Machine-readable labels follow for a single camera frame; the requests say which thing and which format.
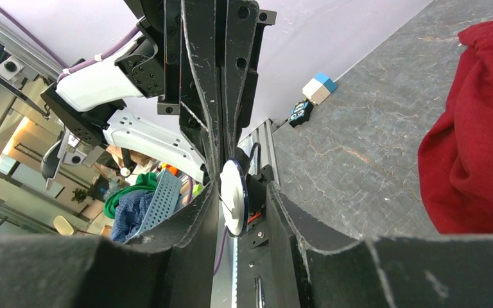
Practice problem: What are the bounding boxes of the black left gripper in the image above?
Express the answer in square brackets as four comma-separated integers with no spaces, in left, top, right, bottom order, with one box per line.
[123,1,277,181]

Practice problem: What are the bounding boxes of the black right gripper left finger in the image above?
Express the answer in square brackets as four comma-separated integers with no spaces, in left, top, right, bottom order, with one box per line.
[0,182,218,307]

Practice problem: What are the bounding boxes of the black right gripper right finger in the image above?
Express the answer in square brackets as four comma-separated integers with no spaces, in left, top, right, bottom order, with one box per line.
[266,184,493,307]

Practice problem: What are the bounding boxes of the red garment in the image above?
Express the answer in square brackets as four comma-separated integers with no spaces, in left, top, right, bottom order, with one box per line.
[418,20,493,234]

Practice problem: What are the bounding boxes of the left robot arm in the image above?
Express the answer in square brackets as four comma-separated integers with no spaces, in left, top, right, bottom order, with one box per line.
[41,1,277,183]

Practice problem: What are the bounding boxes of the blue owl toy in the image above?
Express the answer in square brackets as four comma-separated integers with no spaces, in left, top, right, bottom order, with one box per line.
[288,99,314,128]

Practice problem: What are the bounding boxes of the blue white block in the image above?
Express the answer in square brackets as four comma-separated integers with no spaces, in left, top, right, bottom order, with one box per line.
[302,73,338,105]

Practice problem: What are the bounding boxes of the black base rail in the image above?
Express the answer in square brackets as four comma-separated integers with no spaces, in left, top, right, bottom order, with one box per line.
[232,119,308,307]

